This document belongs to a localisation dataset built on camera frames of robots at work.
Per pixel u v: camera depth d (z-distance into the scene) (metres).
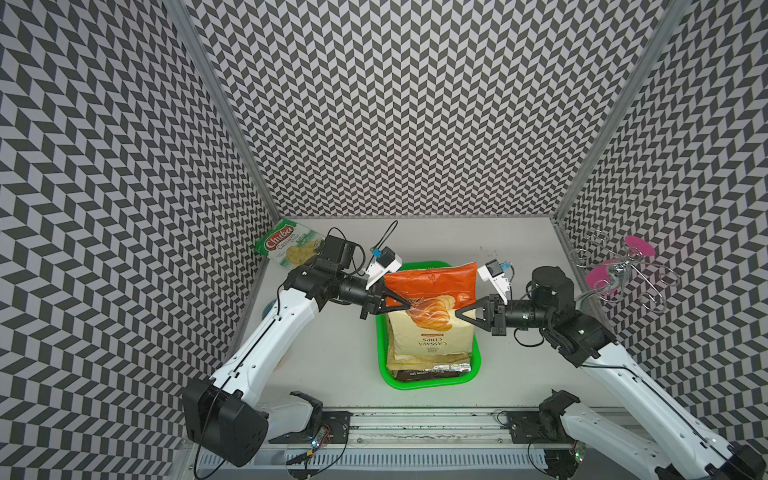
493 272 0.60
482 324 0.61
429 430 0.74
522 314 0.57
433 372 0.75
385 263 0.59
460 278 0.60
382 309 0.61
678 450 0.39
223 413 0.37
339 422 0.73
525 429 0.72
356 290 0.61
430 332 0.65
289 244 1.08
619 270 0.71
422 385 0.72
